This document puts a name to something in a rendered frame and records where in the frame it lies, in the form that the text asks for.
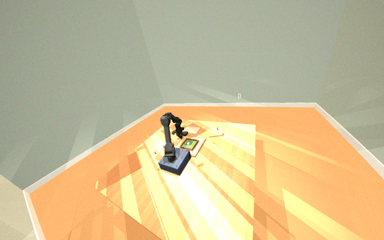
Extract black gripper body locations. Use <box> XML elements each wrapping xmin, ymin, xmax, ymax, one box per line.
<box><xmin>172</xmin><ymin>127</ymin><xmax>188</xmax><ymax>136</ymax></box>

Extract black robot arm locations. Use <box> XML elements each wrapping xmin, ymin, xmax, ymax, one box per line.
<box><xmin>160</xmin><ymin>112</ymin><xmax>184</xmax><ymax>163</ymax></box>

